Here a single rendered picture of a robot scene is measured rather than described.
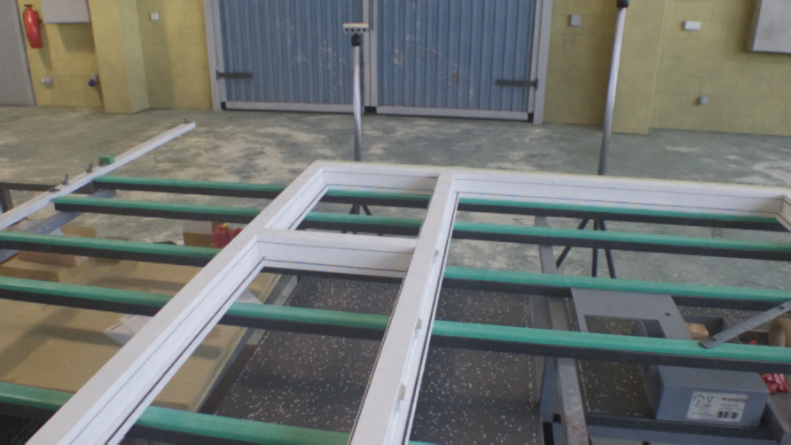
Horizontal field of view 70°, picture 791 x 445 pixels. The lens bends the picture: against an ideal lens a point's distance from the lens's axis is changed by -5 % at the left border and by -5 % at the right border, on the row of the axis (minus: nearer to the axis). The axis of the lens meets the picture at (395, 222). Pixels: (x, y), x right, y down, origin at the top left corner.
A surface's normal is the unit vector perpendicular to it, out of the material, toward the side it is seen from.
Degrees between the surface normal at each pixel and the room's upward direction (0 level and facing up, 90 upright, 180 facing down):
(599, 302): 0
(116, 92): 90
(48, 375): 0
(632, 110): 90
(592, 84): 90
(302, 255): 90
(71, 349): 0
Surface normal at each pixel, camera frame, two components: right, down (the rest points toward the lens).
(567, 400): 0.00, -0.92
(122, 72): -0.16, 0.37
